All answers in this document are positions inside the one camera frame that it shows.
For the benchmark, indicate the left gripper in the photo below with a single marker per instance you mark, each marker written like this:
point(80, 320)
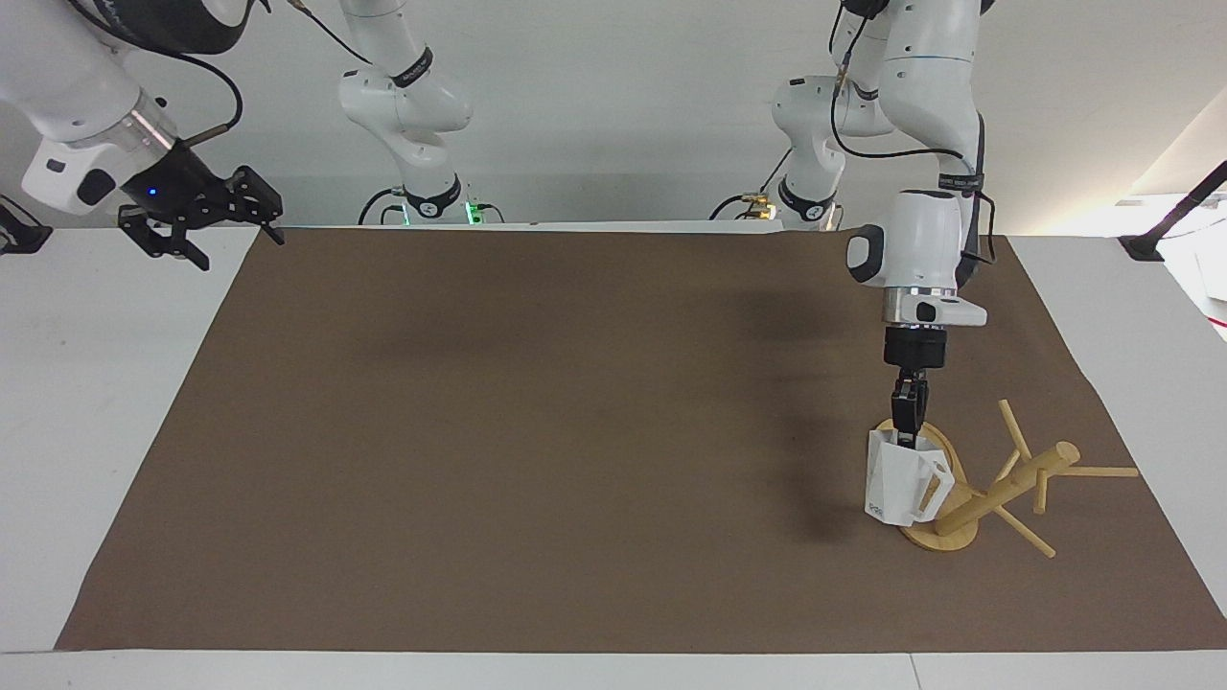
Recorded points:
point(915, 347)

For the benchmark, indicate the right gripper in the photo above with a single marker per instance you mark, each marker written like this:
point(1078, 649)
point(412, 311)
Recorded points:
point(173, 187)

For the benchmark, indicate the white cup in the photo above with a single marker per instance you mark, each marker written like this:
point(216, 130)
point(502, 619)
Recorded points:
point(896, 484)

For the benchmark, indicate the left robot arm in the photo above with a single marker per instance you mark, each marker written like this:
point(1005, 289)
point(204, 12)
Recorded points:
point(925, 96)

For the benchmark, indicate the wooden cup rack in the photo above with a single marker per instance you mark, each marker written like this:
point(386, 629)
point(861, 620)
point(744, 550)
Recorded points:
point(1007, 487)

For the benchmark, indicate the black stand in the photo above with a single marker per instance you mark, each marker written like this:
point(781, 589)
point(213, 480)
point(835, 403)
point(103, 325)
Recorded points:
point(21, 232)
point(1174, 218)

